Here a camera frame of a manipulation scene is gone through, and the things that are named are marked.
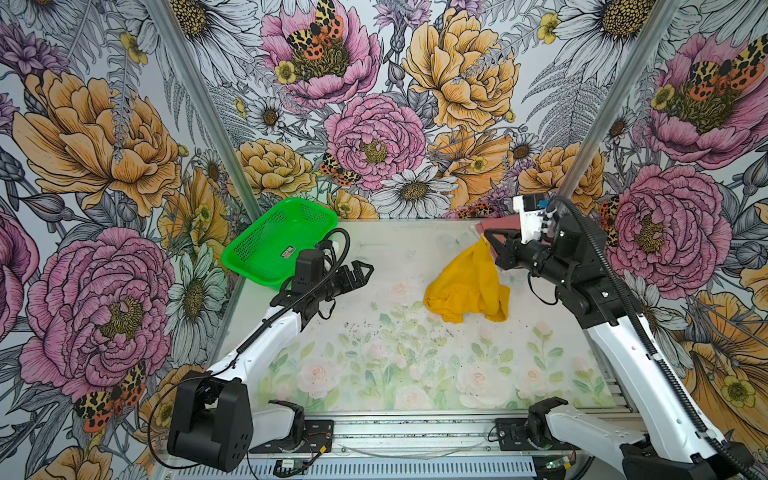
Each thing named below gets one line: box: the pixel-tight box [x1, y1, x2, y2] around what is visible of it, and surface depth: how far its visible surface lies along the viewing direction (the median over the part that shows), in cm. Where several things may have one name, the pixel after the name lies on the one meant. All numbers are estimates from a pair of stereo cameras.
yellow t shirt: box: [424, 234, 510, 324], surface depth 87 cm
